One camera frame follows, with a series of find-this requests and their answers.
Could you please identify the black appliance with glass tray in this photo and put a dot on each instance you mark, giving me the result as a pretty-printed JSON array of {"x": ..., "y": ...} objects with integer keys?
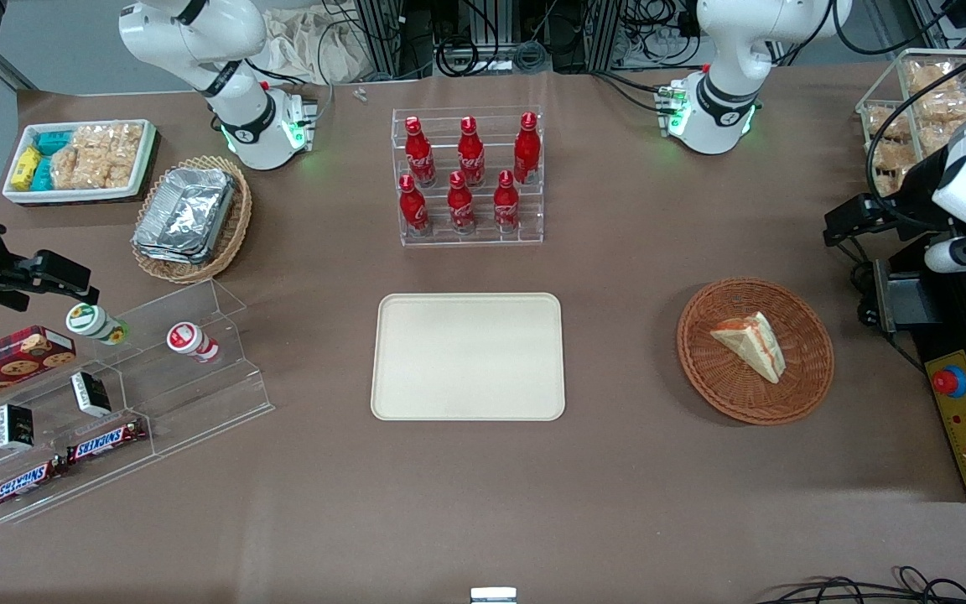
[{"x": 953, "y": 319}]

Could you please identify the red cola bottle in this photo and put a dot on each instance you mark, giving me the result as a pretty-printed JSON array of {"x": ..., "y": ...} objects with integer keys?
[
  {"x": 471, "y": 155},
  {"x": 413, "y": 210},
  {"x": 420, "y": 155},
  {"x": 461, "y": 208},
  {"x": 527, "y": 151},
  {"x": 506, "y": 206}
]

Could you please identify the clear acrylic bottle rack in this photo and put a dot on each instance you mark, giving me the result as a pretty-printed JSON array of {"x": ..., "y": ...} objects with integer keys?
[{"x": 483, "y": 239}]

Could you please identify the oval tan wicker basket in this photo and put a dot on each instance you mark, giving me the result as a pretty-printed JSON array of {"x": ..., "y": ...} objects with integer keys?
[{"x": 236, "y": 226}]

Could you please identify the red lid yogurt cup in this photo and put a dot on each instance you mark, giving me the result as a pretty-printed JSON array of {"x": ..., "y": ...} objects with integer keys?
[{"x": 189, "y": 340}]

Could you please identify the white rectangular snack tray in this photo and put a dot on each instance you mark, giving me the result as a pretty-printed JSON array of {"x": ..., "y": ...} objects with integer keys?
[{"x": 72, "y": 195}]

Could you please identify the clear rice cracker bag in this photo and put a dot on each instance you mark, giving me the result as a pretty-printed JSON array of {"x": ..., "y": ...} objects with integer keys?
[{"x": 97, "y": 157}]

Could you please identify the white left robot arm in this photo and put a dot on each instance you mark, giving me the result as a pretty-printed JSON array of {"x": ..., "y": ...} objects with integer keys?
[{"x": 722, "y": 109}]

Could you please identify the green lid yogurt cup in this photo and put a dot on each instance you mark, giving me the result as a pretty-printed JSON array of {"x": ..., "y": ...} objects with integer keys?
[{"x": 93, "y": 323}]

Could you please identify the aluminium frame post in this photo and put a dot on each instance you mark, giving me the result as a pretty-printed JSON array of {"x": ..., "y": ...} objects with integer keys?
[
  {"x": 382, "y": 38},
  {"x": 609, "y": 33}
]

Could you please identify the clear bag of crackers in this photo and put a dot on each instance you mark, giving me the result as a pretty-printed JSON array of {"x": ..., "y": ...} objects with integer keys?
[
  {"x": 887, "y": 124},
  {"x": 898, "y": 155},
  {"x": 948, "y": 106},
  {"x": 892, "y": 179},
  {"x": 932, "y": 77},
  {"x": 940, "y": 134}
]

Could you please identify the aluminium foil container stack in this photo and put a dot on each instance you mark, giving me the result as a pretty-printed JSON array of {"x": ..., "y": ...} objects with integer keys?
[{"x": 185, "y": 214}]

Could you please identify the yellow snack box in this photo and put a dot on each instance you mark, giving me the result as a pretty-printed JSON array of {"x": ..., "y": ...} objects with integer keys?
[{"x": 26, "y": 168}]

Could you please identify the round brown wicker basket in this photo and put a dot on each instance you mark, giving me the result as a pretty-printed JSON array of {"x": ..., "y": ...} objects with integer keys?
[{"x": 718, "y": 377}]

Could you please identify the crumpled white cloth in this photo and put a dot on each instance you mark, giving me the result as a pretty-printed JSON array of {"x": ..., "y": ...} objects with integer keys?
[{"x": 307, "y": 46}]

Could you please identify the cream rectangular tray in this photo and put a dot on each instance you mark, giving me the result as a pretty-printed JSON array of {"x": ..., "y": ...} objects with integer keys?
[{"x": 466, "y": 356}]

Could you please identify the snickers chocolate bar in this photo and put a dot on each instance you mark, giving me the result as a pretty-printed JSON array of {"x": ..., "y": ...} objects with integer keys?
[
  {"x": 106, "y": 441},
  {"x": 26, "y": 484}
]

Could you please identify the clear acrylic stepped shelf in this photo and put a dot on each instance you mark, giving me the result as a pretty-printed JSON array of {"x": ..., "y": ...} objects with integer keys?
[{"x": 198, "y": 403}]

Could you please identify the small black white box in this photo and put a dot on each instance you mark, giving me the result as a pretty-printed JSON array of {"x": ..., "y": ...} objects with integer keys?
[
  {"x": 15, "y": 428},
  {"x": 90, "y": 394}
]

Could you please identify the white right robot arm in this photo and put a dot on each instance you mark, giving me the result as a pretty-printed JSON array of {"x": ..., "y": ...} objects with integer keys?
[{"x": 257, "y": 126}]

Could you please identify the silver clip at table edge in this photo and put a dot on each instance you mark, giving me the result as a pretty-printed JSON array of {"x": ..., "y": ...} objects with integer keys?
[{"x": 493, "y": 596}]

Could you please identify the red tartan cookie box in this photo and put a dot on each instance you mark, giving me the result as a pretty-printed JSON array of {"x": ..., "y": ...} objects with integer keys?
[{"x": 5, "y": 365}]

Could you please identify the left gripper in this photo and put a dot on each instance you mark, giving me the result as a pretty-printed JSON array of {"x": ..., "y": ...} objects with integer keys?
[{"x": 908, "y": 205}]

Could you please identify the teal snack box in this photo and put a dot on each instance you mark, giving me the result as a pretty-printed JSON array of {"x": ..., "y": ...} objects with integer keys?
[
  {"x": 42, "y": 174},
  {"x": 53, "y": 142}
]

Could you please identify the triangular sandwich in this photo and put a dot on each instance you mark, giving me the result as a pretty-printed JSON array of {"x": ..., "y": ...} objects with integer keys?
[{"x": 751, "y": 344}]

